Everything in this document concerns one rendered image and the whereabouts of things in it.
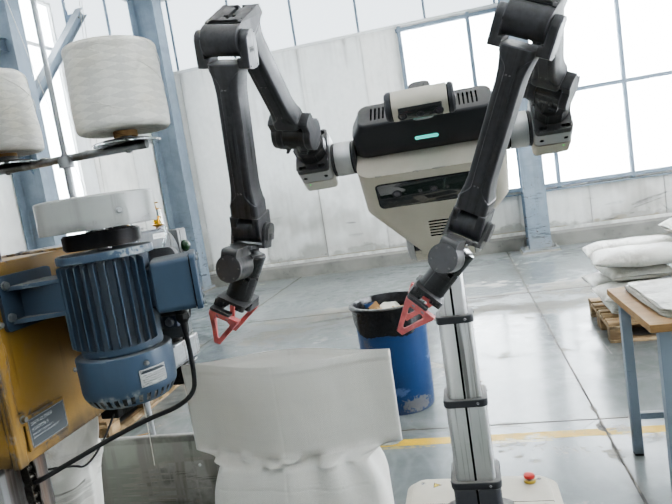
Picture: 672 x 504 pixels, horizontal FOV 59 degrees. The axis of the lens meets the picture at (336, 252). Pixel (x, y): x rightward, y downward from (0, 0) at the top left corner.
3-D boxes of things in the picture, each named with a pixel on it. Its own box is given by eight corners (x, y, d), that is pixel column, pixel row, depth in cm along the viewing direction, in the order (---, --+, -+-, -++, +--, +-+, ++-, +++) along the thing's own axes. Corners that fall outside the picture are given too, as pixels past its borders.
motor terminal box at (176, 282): (208, 311, 104) (197, 247, 103) (209, 322, 95) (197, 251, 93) (160, 321, 103) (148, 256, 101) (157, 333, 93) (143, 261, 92)
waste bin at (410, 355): (443, 384, 382) (429, 286, 375) (440, 417, 333) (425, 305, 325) (370, 390, 393) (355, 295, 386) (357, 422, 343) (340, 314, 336)
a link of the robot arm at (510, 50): (570, 14, 95) (506, -1, 99) (561, 17, 91) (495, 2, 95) (495, 240, 118) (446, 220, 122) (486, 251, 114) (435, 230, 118)
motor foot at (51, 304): (104, 309, 99) (94, 258, 98) (58, 327, 88) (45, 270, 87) (56, 314, 101) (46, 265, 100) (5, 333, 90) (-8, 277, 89)
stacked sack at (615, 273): (648, 264, 467) (647, 248, 466) (679, 280, 403) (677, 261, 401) (591, 271, 477) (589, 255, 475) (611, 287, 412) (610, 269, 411)
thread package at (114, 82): (188, 132, 114) (172, 41, 112) (143, 126, 97) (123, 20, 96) (112, 146, 117) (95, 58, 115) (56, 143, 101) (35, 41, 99)
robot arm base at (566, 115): (527, 96, 146) (535, 137, 142) (529, 75, 139) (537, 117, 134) (564, 89, 144) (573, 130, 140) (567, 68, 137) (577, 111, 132)
